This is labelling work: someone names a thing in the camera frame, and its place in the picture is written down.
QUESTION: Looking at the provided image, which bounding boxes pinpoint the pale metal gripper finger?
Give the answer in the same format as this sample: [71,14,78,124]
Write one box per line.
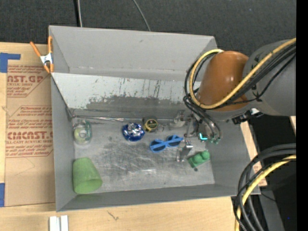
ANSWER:
[167,111,187,131]
[176,139,194,163]

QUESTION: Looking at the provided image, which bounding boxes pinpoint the green toy figure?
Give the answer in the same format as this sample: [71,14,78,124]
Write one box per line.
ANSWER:
[187,150,211,170]

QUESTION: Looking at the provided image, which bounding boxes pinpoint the blue sunglasses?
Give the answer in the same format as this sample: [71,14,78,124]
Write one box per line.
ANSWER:
[149,134,184,154]

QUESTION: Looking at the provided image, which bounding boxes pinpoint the yellow and black tape measure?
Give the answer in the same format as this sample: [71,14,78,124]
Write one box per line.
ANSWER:
[142,117,165,133]

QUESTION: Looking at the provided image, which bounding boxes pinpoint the grey metal bin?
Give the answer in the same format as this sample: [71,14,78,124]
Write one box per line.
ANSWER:
[48,25,261,213]

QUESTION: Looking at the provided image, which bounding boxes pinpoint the clear tape roll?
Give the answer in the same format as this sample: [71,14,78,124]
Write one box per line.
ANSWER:
[73,119,93,146]

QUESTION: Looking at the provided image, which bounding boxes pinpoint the green plastic cup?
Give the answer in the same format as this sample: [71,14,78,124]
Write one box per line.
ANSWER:
[72,157,103,194]

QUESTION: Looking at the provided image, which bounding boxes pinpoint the brown cardboard board, red print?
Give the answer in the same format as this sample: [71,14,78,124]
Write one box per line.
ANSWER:
[0,41,57,207]

